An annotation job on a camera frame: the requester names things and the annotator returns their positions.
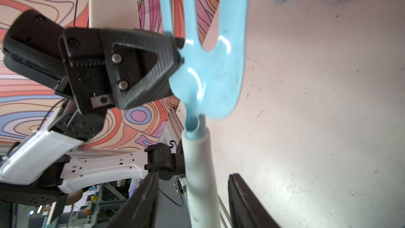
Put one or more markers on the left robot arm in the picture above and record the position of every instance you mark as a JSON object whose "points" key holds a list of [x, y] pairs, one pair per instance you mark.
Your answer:
{"points": [[39, 171]]}

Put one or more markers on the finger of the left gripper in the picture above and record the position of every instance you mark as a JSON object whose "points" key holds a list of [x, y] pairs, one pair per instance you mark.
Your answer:
{"points": [[139, 64]]}

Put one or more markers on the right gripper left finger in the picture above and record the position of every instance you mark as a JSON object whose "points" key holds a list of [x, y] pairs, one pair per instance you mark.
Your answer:
{"points": [[141, 209]]}

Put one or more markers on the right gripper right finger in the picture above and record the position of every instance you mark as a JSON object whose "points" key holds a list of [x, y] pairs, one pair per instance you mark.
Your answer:
{"points": [[245, 208]]}

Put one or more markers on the light blue rake white handle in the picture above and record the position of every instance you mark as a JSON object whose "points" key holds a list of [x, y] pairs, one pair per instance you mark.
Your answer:
{"points": [[208, 83]]}

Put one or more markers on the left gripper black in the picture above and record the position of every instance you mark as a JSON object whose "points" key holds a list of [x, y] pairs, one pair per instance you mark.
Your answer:
{"points": [[70, 61]]}

